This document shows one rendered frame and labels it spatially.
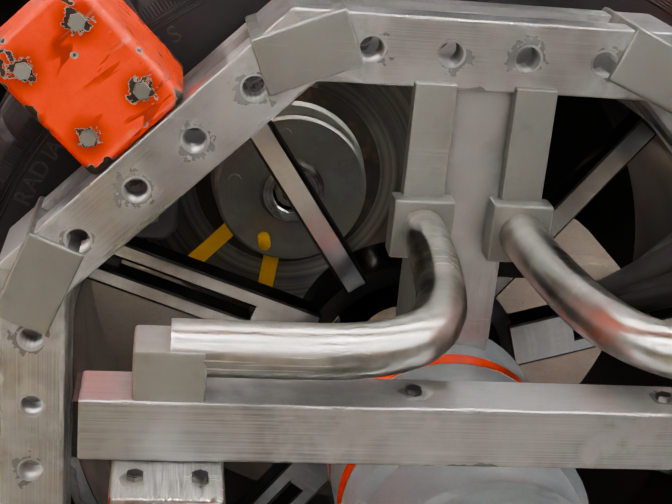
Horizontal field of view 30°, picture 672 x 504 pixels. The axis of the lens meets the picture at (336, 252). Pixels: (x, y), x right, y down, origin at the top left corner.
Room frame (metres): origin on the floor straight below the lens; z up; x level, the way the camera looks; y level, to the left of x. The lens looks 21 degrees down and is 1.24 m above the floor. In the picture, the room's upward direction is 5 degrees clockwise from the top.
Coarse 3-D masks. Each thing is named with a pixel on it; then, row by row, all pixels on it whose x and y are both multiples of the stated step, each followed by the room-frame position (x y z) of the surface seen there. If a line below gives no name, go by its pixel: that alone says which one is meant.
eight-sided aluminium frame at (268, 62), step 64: (320, 0) 0.71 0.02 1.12; (384, 0) 0.73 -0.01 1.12; (448, 0) 0.75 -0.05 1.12; (256, 64) 0.68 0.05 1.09; (320, 64) 0.68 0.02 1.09; (384, 64) 0.69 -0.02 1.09; (448, 64) 0.70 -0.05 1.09; (512, 64) 0.70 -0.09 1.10; (576, 64) 0.70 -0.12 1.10; (640, 64) 0.70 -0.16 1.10; (192, 128) 0.72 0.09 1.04; (256, 128) 0.68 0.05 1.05; (64, 192) 0.70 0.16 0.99; (128, 192) 0.68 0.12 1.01; (0, 256) 0.67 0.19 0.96; (64, 256) 0.66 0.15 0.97; (0, 320) 0.66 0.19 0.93; (64, 320) 0.66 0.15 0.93; (0, 384) 0.66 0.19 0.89; (64, 384) 0.66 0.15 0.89; (0, 448) 0.66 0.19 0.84; (64, 448) 0.66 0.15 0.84
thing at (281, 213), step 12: (312, 168) 1.17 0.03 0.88; (264, 180) 1.16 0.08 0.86; (312, 180) 1.17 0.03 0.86; (264, 192) 1.16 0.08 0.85; (276, 192) 1.17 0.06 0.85; (264, 204) 1.16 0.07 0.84; (276, 204) 1.16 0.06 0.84; (288, 204) 1.17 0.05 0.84; (276, 216) 1.16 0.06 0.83; (288, 216) 1.16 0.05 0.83
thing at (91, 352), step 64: (640, 128) 0.82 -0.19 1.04; (576, 192) 0.81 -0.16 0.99; (640, 192) 1.01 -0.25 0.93; (128, 256) 0.77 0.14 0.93; (384, 256) 0.82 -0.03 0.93; (640, 256) 1.02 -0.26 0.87; (256, 320) 0.78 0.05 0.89; (320, 320) 0.79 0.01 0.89; (512, 320) 0.82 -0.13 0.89; (640, 384) 0.95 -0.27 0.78
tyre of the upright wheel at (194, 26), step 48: (144, 0) 0.75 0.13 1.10; (192, 0) 0.75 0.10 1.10; (240, 0) 0.76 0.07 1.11; (480, 0) 0.78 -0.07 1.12; (528, 0) 0.78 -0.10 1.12; (576, 0) 0.79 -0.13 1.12; (624, 0) 0.79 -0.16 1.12; (192, 48) 0.75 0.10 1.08; (0, 144) 0.74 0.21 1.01; (48, 144) 0.74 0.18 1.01; (0, 192) 0.74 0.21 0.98; (48, 192) 0.74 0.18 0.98; (0, 240) 0.74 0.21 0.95
